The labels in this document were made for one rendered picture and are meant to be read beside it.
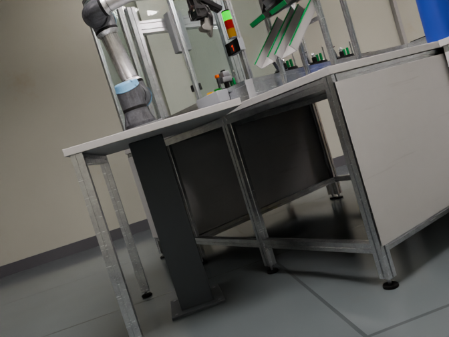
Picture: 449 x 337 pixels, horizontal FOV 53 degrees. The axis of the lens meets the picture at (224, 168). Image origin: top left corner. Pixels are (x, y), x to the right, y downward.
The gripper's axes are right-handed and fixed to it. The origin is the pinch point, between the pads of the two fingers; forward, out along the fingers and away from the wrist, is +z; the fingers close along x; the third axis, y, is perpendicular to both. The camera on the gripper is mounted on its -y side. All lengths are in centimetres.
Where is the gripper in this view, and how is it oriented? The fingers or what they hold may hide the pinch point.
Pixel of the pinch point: (211, 34)
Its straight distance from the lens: 232.1
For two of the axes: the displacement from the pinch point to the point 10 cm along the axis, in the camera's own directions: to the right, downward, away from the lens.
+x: 5.3, -1.2, -8.4
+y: -7.9, 2.8, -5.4
